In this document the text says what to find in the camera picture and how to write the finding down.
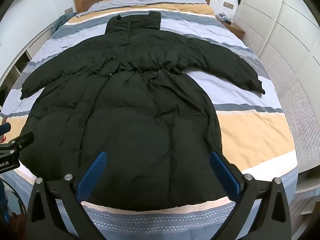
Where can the striped bed sheet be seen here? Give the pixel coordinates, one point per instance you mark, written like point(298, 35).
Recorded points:
point(250, 125)

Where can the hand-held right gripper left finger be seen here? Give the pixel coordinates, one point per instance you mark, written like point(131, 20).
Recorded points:
point(93, 177)

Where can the wooden nightstand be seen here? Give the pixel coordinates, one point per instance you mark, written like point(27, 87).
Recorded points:
point(238, 30)

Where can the wall switch plate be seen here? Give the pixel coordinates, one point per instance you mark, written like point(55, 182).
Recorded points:
point(228, 5)

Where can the black puffer coat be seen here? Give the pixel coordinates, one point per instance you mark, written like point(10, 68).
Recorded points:
point(130, 120)

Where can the white wardrobe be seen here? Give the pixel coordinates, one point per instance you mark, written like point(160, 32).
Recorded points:
point(280, 30)

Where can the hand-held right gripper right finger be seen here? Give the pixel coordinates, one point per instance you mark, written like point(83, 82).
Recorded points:
point(224, 176)

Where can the small clutter on nightstand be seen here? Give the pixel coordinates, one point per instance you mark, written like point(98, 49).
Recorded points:
point(223, 18)

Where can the teal cloth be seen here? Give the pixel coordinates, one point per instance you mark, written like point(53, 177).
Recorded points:
point(60, 22)

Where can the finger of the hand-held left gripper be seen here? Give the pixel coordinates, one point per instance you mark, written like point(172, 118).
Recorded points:
point(23, 141)
point(5, 129)

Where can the wall socket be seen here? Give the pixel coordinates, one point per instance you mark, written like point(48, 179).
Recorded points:
point(68, 10)

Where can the white shelf unit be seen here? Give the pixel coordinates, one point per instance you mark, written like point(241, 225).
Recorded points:
point(20, 60)

